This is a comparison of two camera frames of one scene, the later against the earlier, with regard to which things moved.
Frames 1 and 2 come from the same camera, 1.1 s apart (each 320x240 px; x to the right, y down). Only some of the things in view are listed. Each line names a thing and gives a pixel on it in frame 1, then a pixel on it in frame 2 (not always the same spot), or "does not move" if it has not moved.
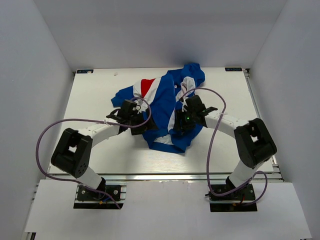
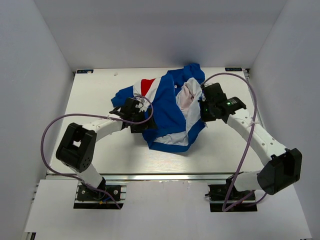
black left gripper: [150, 126] does not move
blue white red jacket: [165, 95] does not move
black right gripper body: [190, 121] → [206, 113]
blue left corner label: [84, 71] does not move
